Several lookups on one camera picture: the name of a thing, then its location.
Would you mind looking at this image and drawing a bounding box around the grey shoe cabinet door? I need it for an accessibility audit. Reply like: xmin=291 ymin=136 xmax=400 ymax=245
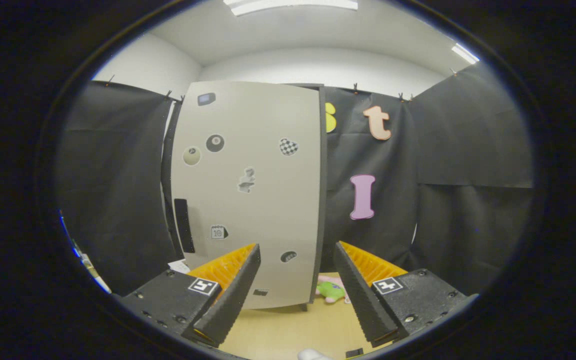
xmin=170 ymin=81 xmax=322 ymax=310

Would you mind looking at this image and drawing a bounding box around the white blue plastic item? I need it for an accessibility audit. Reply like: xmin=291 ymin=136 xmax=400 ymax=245
xmin=59 ymin=210 xmax=113 ymax=295

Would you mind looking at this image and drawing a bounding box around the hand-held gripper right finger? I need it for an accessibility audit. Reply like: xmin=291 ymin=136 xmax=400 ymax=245
xmin=333 ymin=241 xmax=480 ymax=348

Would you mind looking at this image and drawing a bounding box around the pink green plush toy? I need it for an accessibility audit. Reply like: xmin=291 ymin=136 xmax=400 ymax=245
xmin=316 ymin=275 xmax=351 ymax=305

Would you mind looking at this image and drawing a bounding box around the grey shoe cabinet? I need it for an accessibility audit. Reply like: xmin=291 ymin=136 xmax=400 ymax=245
xmin=160 ymin=82 xmax=328 ymax=312

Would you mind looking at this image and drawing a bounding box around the small ceiling light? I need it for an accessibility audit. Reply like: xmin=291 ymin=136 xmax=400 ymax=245
xmin=451 ymin=43 xmax=481 ymax=65

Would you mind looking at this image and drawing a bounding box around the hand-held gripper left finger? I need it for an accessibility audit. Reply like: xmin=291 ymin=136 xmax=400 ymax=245
xmin=120 ymin=243 xmax=262 ymax=348

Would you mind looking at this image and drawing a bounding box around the long ceiling light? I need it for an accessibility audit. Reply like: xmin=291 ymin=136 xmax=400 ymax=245
xmin=223 ymin=0 xmax=360 ymax=17

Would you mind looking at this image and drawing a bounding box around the black backdrop cloth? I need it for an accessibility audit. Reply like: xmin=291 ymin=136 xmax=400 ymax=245
xmin=55 ymin=62 xmax=536 ymax=298

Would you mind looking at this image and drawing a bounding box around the black cabinet door handle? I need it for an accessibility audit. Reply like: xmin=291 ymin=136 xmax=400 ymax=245
xmin=174 ymin=198 xmax=196 ymax=254

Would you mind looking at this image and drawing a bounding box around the row of small cloth clips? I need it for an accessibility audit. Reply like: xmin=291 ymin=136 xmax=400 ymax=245
xmin=105 ymin=69 xmax=461 ymax=103

